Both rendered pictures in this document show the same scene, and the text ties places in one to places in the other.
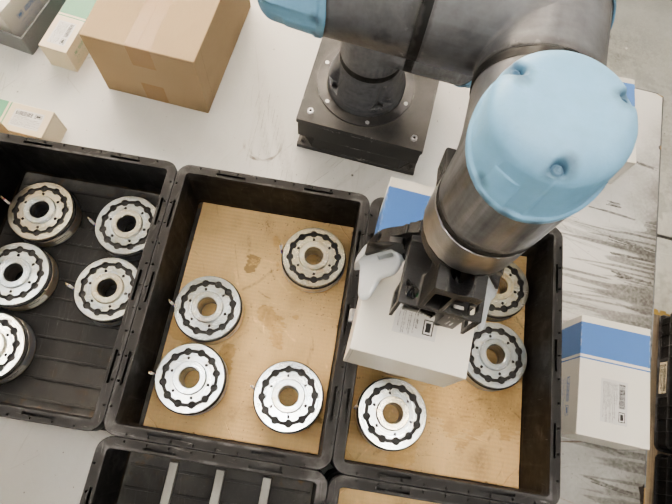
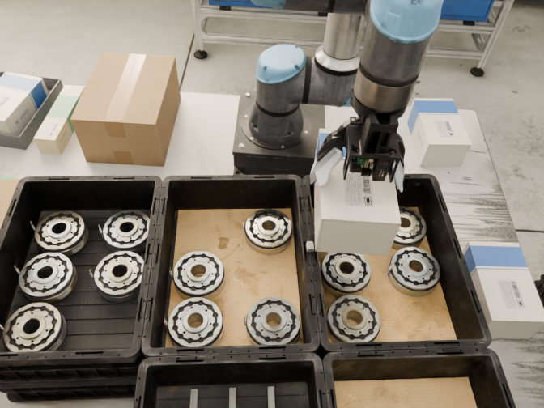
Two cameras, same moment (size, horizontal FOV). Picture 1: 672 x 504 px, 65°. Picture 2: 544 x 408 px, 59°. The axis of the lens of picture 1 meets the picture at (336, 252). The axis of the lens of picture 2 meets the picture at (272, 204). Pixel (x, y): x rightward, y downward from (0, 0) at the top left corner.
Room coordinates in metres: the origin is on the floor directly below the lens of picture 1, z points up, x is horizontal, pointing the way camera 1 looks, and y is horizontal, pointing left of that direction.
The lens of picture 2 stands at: (-0.34, 0.08, 1.71)
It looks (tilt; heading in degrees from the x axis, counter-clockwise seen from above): 51 degrees down; 355
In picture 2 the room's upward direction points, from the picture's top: 4 degrees clockwise
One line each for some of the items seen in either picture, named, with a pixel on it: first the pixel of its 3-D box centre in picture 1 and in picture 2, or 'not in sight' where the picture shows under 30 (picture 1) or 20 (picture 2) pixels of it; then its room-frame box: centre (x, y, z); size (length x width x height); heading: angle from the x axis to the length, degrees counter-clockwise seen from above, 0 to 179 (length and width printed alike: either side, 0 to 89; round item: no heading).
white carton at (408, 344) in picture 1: (417, 283); (352, 189); (0.19, -0.10, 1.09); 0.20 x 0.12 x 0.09; 175
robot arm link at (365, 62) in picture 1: (382, 24); (282, 77); (0.66, -0.01, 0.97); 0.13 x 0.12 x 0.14; 84
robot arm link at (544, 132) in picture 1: (525, 159); (400, 27); (0.17, -0.10, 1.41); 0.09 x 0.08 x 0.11; 174
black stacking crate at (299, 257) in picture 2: (252, 313); (232, 269); (0.17, 0.11, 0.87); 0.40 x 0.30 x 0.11; 0
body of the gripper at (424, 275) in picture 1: (449, 263); (372, 133); (0.16, -0.10, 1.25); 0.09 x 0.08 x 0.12; 175
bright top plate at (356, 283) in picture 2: not in sight; (346, 269); (0.17, -0.12, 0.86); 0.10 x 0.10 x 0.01
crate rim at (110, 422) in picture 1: (248, 305); (232, 255); (0.17, 0.11, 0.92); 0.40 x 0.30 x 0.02; 0
